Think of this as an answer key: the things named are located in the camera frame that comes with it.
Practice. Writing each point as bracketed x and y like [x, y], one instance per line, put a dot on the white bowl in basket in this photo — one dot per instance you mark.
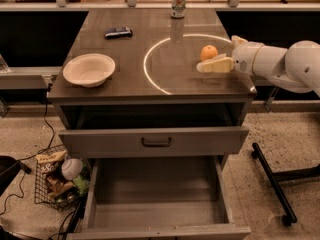
[71, 168]

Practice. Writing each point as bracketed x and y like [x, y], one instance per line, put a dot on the grey drawer cabinet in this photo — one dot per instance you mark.
[155, 83]

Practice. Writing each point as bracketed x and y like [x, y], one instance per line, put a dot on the black object at left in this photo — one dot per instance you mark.
[9, 168]

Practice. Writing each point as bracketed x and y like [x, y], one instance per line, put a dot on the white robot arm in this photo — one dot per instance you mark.
[296, 69]

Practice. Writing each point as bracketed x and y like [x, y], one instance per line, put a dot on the open bottom grey drawer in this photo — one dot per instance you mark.
[175, 198]

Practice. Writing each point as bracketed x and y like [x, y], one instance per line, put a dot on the upper grey drawer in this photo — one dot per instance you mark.
[154, 142]

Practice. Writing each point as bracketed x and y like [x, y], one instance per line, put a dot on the snack chip bag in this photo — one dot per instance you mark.
[50, 163]

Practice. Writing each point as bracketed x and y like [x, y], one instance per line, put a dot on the orange fruit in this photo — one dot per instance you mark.
[208, 52]

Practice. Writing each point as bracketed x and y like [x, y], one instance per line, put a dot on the green snack bag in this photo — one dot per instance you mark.
[82, 184]

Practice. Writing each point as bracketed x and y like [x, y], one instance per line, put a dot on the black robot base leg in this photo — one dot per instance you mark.
[275, 178]

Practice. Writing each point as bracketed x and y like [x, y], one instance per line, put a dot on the white paper bowl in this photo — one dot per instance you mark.
[89, 70]

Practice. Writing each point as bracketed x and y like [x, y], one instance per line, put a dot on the green white soda can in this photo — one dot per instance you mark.
[177, 8]

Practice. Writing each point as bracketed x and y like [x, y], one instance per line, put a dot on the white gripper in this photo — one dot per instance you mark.
[243, 58]

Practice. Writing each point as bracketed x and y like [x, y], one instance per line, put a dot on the black wire basket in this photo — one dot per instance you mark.
[53, 189]

